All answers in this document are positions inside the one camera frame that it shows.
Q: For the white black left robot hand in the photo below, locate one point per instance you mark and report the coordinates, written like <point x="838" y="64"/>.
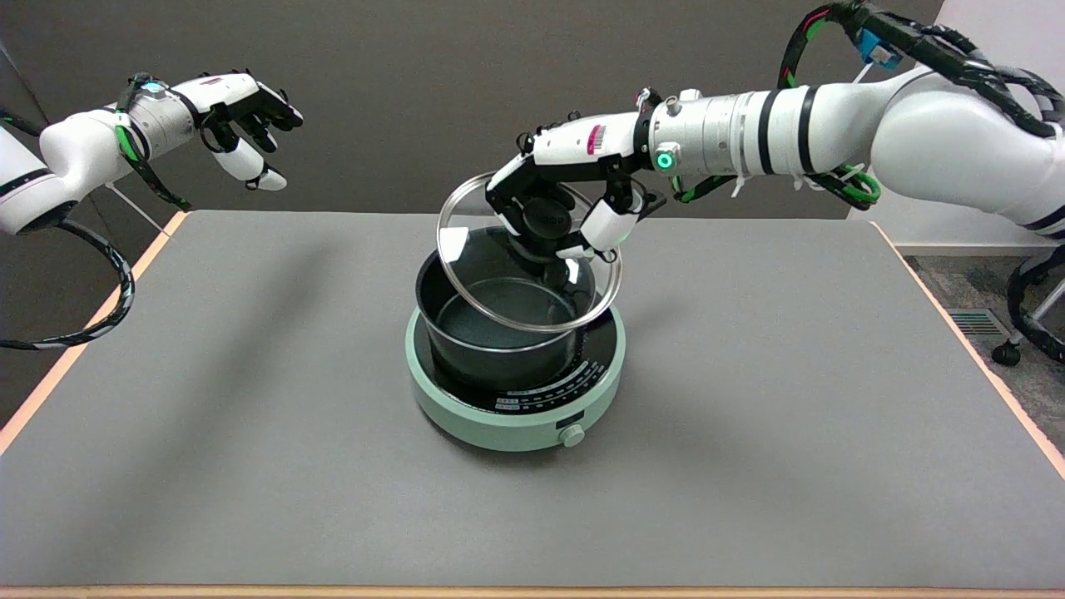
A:
<point x="233" y="91"/>

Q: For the green round induction cooker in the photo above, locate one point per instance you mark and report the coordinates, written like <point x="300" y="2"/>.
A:
<point x="499" y="424"/>

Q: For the floor vent grille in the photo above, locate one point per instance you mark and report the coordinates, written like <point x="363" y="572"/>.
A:
<point x="978" y="323"/>

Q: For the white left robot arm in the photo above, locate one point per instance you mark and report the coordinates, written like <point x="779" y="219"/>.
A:
<point x="75" y="154"/>

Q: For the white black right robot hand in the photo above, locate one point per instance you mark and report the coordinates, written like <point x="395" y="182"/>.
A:
<point x="574" y="146"/>

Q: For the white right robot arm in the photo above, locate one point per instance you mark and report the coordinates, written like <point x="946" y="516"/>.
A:
<point x="940" y="141"/>

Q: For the stand leg with black caster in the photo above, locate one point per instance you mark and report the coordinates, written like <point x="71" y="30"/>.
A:
<point x="1005" y="353"/>

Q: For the glass pot lid black knob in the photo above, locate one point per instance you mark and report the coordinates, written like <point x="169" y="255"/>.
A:
<point x="474" y="274"/>

